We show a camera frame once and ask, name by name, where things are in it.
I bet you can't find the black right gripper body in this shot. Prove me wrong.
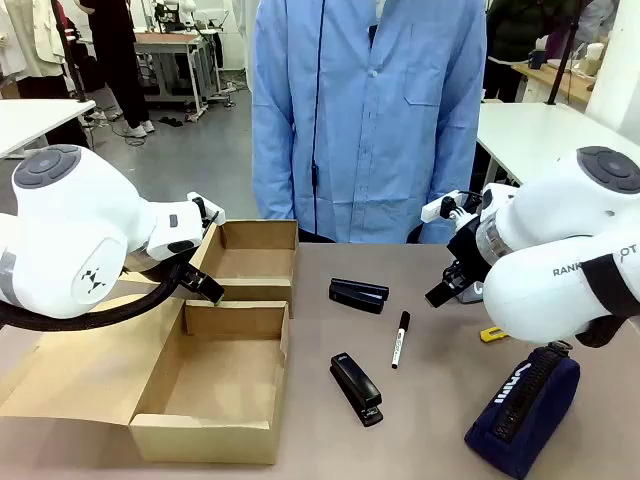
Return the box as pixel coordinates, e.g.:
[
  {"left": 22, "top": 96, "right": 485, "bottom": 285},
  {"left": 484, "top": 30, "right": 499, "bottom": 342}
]
[{"left": 441, "top": 214, "right": 495, "bottom": 297}]

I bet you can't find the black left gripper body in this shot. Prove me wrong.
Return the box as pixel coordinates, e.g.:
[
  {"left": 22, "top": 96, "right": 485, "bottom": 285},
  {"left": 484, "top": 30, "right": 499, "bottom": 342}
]
[{"left": 172, "top": 259, "right": 205, "bottom": 292}]

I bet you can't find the black stapler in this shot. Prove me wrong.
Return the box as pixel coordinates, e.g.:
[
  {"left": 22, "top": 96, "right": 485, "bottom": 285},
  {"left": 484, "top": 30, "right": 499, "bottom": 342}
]
[
  {"left": 329, "top": 352, "right": 385, "bottom": 428},
  {"left": 328, "top": 278, "right": 391, "bottom": 316}
]

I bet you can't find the navy zip pencil case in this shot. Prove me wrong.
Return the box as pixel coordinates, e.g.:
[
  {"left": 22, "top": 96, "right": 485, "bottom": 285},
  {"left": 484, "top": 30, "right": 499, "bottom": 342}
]
[{"left": 463, "top": 341, "right": 583, "bottom": 480}]

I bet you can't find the person's left forearm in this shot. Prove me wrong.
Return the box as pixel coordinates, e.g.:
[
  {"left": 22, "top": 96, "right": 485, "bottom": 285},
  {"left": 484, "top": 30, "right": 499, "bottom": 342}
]
[{"left": 424, "top": 119, "right": 482, "bottom": 245}]

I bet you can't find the person's right forearm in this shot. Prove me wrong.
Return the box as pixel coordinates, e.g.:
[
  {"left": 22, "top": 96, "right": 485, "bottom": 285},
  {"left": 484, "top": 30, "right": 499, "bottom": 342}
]
[{"left": 251, "top": 119, "right": 297, "bottom": 221}]

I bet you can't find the small open cardboard box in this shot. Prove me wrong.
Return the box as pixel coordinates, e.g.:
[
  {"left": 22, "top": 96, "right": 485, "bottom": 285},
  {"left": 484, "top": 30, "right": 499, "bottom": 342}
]
[{"left": 119, "top": 218, "right": 300, "bottom": 319}]

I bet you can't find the large open cardboard box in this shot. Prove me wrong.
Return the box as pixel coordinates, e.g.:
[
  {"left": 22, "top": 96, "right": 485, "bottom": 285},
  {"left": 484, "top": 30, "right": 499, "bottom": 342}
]
[{"left": 0, "top": 298, "right": 292, "bottom": 466}]

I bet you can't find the person in blue shirt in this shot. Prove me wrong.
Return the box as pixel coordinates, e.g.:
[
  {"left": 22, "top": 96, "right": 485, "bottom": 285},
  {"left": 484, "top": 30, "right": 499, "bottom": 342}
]
[{"left": 251, "top": 0, "right": 489, "bottom": 245}]

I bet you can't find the wooden background table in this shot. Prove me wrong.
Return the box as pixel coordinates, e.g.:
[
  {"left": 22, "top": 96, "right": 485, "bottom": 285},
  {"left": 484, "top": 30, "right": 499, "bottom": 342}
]
[{"left": 511, "top": 58, "right": 597, "bottom": 107}]

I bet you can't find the black stand pole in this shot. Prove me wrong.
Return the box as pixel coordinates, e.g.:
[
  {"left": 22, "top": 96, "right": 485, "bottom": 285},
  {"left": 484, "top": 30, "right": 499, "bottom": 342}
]
[
  {"left": 49, "top": 0, "right": 91, "bottom": 104},
  {"left": 545, "top": 0, "right": 588, "bottom": 107}
]

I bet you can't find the background person in dark jacket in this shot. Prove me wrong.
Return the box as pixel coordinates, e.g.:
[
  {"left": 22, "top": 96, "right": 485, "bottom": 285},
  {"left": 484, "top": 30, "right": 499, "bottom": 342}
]
[{"left": 483, "top": 0, "right": 584, "bottom": 104}]

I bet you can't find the white side table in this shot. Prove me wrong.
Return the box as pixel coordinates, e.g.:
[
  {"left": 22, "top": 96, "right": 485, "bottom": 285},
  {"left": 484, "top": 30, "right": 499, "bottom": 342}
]
[{"left": 0, "top": 98, "right": 98, "bottom": 161}]

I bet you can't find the white cylinder container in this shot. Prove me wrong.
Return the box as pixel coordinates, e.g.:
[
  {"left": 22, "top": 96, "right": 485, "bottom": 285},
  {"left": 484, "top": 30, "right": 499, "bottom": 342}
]
[{"left": 584, "top": 41, "right": 608, "bottom": 77}]

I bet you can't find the wooden top workbench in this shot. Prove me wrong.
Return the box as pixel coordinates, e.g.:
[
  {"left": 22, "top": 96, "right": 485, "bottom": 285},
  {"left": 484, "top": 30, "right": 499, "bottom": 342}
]
[{"left": 133, "top": 31, "right": 218, "bottom": 124}]

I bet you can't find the background person in black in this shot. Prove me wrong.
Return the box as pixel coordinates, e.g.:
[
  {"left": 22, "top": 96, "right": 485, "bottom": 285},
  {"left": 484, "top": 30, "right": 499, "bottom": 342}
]
[{"left": 78, "top": 0, "right": 157, "bottom": 139}]

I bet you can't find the background robot rig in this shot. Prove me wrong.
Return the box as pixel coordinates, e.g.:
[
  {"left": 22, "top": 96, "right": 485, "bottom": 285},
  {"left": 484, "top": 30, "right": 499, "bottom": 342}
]
[{"left": 152, "top": 0, "right": 202, "bottom": 32}]

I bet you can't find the background person in white coat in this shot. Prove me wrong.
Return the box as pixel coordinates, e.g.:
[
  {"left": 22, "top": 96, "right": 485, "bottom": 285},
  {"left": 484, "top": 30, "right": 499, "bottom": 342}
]
[{"left": 0, "top": 0, "right": 94, "bottom": 149}]

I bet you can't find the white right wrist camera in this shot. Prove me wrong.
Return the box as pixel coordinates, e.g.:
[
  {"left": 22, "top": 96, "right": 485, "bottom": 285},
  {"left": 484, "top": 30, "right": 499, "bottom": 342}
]
[{"left": 420, "top": 189, "right": 470, "bottom": 225}]

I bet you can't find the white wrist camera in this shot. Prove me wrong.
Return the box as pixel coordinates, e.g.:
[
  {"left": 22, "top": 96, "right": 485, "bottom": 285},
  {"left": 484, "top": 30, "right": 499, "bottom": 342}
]
[
  {"left": 185, "top": 191, "right": 228, "bottom": 237},
  {"left": 420, "top": 189, "right": 470, "bottom": 225}
]

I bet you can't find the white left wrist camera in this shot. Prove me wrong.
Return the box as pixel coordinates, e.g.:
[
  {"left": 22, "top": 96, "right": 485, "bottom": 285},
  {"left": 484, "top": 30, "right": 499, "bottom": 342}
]
[{"left": 185, "top": 191, "right": 228, "bottom": 237}]

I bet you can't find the black sleeved arm cable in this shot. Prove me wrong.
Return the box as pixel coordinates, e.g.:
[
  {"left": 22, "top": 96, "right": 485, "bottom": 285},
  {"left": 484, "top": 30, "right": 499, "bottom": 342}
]
[{"left": 0, "top": 259, "right": 187, "bottom": 332}]

